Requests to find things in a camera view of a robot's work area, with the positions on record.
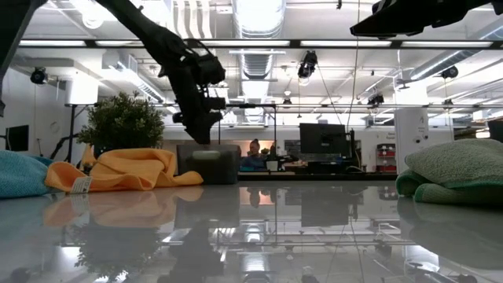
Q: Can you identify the blue microfiber towel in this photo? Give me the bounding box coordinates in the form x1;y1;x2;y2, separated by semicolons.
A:
0;149;54;200

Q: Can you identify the black metal table frame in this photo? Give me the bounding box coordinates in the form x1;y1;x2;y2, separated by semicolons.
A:
237;171;398;182

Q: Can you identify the white cabinet pillar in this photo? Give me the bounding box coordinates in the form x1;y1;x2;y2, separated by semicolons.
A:
394;108;430;174

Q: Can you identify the silver ventilation duct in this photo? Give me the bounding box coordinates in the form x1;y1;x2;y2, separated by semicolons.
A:
231;0;288;39

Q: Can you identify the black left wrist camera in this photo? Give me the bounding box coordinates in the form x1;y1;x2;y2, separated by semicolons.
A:
204;96;227;112

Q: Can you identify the white box light on stand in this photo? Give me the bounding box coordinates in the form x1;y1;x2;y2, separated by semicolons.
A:
64;80;99;164

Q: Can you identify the black computer monitor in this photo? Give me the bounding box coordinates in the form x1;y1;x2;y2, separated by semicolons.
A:
488;119;503;143
299;123;349;155

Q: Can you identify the black hanging ceiling camera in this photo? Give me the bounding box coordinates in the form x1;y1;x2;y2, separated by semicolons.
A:
297;50;318;79

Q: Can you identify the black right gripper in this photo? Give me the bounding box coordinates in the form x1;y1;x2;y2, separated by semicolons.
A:
349;0;503;39

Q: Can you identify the red storage shelf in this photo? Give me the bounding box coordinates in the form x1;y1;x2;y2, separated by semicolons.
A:
376;143;397;173

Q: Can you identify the orange microfiber towel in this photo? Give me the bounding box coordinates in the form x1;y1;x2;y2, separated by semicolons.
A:
44;145;204;194

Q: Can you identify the black wall screen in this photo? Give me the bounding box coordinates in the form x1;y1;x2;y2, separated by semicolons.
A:
6;124;30;153

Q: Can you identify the small green potted plant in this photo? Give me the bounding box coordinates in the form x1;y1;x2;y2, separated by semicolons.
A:
77;92;167;158

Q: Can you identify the dark grey plastic bin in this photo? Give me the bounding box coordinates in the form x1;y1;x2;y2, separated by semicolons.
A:
175;143;242;186

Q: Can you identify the person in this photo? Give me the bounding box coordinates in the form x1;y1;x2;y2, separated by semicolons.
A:
240;138;270;172

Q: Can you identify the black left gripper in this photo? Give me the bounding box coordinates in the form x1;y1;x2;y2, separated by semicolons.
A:
167;66;224;145

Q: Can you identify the overhead light bar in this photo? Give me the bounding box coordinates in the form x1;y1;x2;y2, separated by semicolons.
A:
17;39;503;49

